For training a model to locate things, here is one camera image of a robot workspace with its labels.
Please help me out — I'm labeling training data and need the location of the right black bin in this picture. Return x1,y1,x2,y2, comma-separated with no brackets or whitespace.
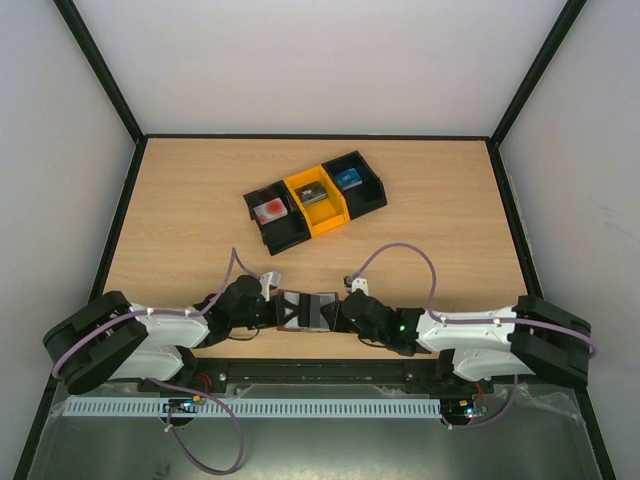
322,151,387,220

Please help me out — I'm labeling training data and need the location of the metal sheet front panel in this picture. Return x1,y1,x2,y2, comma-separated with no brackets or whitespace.
28,384,600,479

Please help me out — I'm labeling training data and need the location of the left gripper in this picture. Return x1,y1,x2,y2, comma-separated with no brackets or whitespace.
230,294,300,329

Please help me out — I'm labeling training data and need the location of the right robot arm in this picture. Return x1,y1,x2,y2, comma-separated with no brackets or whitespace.
311,290,595,392

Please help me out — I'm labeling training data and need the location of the left black bin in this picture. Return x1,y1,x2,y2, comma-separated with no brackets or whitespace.
243,180,311,256

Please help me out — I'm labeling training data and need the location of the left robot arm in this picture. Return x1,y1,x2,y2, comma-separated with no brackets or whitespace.
43,271,299,394

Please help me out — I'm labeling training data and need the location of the red white card stack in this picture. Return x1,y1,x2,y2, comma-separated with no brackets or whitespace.
253,198,288,225

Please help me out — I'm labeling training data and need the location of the light blue cable duct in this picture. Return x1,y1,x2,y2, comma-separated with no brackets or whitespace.
61,397,441,419

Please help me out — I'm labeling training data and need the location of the yellow middle bin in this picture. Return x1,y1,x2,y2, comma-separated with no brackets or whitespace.
284,166,350,237

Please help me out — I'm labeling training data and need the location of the brown leather card holder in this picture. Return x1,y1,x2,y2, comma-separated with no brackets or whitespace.
276,290,329,333

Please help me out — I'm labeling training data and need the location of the black front rail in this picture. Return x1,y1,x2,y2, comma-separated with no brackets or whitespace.
49,357,581,396

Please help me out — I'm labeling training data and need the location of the black bin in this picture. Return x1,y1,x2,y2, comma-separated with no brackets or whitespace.
322,151,387,220
243,180,311,256

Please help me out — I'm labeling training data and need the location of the blue card stack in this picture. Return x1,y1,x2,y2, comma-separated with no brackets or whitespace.
334,168,362,191

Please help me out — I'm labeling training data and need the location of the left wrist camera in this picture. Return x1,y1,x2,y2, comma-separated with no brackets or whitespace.
259,270,282,302

